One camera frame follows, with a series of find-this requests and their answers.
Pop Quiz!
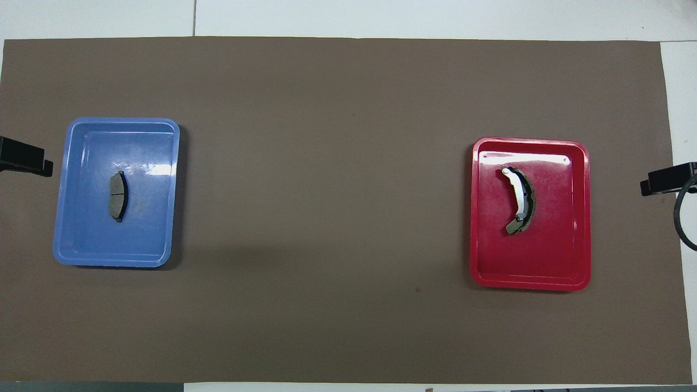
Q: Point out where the brown table mat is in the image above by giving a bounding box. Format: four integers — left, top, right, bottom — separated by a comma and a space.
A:
0, 36, 693, 384

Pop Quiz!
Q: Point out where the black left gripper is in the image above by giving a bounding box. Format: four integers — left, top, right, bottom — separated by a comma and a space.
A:
0, 136, 54, 178

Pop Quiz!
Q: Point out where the grey brake pad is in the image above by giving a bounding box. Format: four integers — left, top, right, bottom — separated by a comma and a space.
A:
108, 170, 129, 223

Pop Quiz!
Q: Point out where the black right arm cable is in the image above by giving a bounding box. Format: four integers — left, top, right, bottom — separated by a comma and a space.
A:
674, 175, 697, 252

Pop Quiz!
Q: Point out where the blue plastic tray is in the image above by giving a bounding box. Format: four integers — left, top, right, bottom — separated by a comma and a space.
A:
52, 117, 181, 268

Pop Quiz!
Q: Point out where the red plastic tray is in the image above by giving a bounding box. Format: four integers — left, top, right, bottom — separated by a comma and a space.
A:
470, 137, 592, 292

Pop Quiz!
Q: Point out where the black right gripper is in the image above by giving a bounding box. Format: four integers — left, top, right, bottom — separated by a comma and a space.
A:
640, 162, 697, 197

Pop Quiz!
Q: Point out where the curved brake shoe silver web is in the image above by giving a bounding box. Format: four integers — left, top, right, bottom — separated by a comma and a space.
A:
501, 167, 537, 236

